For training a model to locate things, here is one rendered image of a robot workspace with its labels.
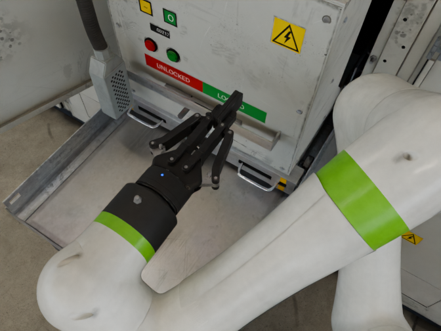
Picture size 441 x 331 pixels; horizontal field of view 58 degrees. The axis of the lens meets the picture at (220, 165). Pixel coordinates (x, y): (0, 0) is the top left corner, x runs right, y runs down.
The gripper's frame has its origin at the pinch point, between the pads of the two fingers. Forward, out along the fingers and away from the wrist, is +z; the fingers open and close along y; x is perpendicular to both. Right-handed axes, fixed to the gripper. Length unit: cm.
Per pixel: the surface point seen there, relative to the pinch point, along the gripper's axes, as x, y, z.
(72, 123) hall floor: -123, -116, 37
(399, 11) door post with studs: 1.0, 15.6, 40.3
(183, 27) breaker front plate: -0.5, -18.5, 13.4
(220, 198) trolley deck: -38.5, -2.1, 3.1
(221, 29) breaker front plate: 3.0, -9.9, 13.4
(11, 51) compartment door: -19, -63, 0
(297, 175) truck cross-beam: -30.5, 12.1, 14.8
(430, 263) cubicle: -76, 60, 38
